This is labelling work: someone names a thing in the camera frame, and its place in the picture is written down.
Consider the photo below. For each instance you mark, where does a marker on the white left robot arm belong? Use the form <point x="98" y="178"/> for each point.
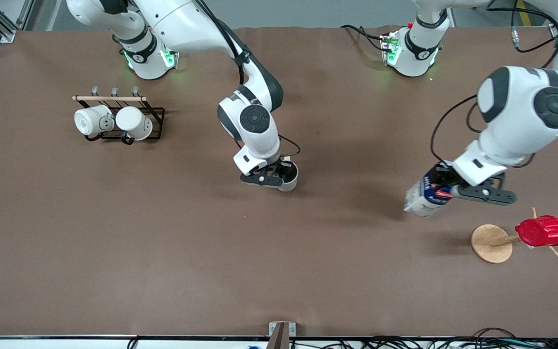
<point x="526" y="106"/>

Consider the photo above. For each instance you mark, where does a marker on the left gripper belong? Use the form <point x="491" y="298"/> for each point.
<point x="439" y="174"/>

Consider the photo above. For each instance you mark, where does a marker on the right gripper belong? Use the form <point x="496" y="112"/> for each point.
<point x="284" y="169"/>

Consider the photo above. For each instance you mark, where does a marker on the red plastic cup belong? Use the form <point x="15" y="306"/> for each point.
<point x="543" y="231"/>

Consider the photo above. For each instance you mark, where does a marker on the aluminium frame profile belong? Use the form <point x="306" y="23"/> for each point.
<point x="0" y="22"/>

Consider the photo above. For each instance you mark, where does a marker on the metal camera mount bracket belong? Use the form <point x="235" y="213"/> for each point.
<point x="281" y="333"/>

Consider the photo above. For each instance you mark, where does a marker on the white mug with face print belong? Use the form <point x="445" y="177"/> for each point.
<point x="90" y="120"/>

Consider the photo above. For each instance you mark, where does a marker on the wooden mug tree stand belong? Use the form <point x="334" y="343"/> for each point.
<point x="491" y="243"/>

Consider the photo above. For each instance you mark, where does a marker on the blue white milk carton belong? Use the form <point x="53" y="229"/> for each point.
<point x="422" y="201"/>

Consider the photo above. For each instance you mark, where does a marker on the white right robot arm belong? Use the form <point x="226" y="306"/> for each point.
<point x="255" y="118"/>

